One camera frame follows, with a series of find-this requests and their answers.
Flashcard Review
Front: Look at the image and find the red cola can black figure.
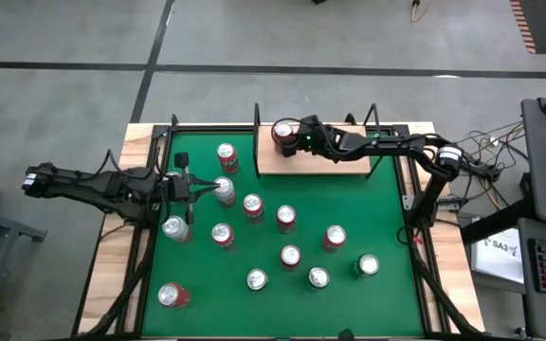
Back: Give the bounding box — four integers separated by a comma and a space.
275, 204, 298, 235

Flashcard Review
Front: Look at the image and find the grey metal cart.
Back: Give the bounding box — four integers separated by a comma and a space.
0, 203, 47, 341

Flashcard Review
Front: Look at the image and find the black support beam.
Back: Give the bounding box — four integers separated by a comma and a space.
460, 196, 539, 245

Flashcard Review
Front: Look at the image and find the yellow cable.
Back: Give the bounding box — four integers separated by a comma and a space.
409, 0, 433, 23

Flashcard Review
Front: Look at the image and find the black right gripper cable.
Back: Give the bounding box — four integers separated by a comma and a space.
270, 117, 305, 157

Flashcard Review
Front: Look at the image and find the red Coke Zero can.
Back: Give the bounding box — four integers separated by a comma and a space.
280, 243, 302, 272

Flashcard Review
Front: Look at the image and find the wooden shelf with black frame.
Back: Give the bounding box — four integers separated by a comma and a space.
252, 101, 386, 180

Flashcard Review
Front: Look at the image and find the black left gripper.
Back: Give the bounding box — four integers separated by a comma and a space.
161, 151, 222, 226

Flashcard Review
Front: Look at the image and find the white SA3 sign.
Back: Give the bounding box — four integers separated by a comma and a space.
470, 228, 525, 285

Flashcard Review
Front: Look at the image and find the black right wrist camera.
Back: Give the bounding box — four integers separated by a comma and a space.
300, 115, 324, 143

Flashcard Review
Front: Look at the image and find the tangled cable bundle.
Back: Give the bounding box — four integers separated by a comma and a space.
457, 120, 530, 212

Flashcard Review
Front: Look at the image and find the red soda can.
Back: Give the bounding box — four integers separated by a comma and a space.
321, 224, 348, 253

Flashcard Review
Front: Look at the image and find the white and pink can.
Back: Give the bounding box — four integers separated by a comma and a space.
161, 215, 192, 244
212, 175, 237, 208

